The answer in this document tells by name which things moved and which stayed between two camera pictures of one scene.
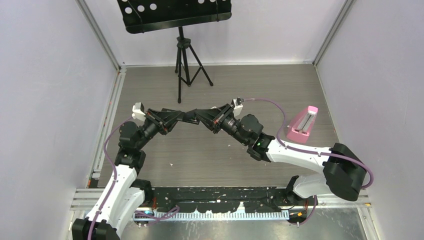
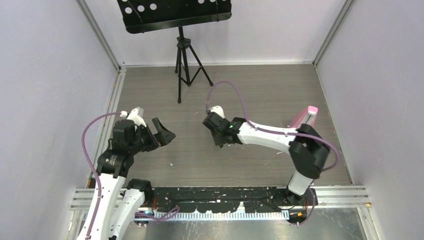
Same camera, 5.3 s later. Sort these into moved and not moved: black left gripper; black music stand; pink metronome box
Moved: black left gripper
Not moved: pink metronome box; black music stand
